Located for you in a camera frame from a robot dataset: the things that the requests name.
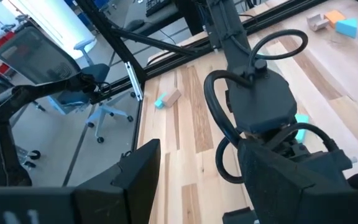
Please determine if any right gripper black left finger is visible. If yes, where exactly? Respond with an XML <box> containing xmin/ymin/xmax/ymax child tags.
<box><xmin>0</xmin><ymin>139</ymin><xmax>162</xmax><ymax>224</ymax></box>

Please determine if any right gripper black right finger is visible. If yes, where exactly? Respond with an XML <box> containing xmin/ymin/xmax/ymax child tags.
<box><xmin>237</xmin><ymin>139</ymin><xmax>358</xmax><ymax>224</ymax></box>

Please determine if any teal rectangular block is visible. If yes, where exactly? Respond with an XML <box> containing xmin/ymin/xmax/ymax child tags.
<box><xmin>294</xmin><ymin>113</ymin><xmax>310</xmax><ymax>144</ymax></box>
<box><xmin>154</xmin><ymin>91</ymin><xmax>168</xmax><ymax>110</ymax></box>

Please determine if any plain wooden block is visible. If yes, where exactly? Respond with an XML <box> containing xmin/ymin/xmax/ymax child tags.
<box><xmin>162</xmin><ymin>88</ymin><xmax>182</xmax><ymax>108</ymax></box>

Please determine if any teal triangular block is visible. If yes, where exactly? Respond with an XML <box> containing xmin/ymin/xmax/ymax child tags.
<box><xmin>335</xmin><ymin>17</ymin><xmax>358</xmax><ymax>39</ymax></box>

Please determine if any wooden arch block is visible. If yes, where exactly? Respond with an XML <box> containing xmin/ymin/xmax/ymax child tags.
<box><xmin>306</xmin><ymin>12</ymin><xmax>330</xmax><ymax>32</ymax></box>

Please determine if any small orange block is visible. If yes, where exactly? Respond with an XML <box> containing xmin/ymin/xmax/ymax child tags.
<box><xmin>324</xmin><ymin>9</ymin><xmax>347</xmax><ymax>29</ymax></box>

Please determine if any blue and white office chair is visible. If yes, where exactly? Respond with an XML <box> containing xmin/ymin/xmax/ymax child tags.
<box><xmin>47</xmin><ymin>39</ymin><xmax>135</xmax><ymax>144</ymax></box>

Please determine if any black computer mouse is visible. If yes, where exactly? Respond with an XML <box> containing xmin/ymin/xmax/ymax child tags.
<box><xmin>125</xmin><ymin>19</ymin><xmax>145</xmax><ymax>32</ymax></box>

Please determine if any dark gray desk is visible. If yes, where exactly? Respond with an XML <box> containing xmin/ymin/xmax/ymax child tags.
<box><xmin>121</xmin><ymin>0</ymin><xmax>198</xmax><ymax>37</ymax></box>

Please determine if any black mesh office chair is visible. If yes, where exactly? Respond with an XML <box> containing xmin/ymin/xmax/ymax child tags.
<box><xmin>0</xmin><ymin>26</ymin><xmax>105</xmax><ymax>187</ymax></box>

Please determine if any blue storage crate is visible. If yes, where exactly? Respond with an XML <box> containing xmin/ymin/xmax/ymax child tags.
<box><xmin>63</xmin><ymin>0</ymin><xmax>111</xmax><ymax>30</ymax></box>

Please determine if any black keyboard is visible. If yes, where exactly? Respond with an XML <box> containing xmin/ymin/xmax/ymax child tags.
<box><xmin>145</xmin><ymin>0</ymin><xmax>172</xmax><ymax>17</ymax></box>

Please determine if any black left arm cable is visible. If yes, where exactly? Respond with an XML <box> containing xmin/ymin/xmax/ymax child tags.
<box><xmin>203</xmin><ymin>29</ymin><xmax>339</xmax><ymax>185</ymax></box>

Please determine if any black aluminium table frame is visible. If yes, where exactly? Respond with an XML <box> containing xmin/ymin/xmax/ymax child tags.
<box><xmin>73</xmin><ymin>0</ymin><xmax>358</xmax><ymax>153</ymax></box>

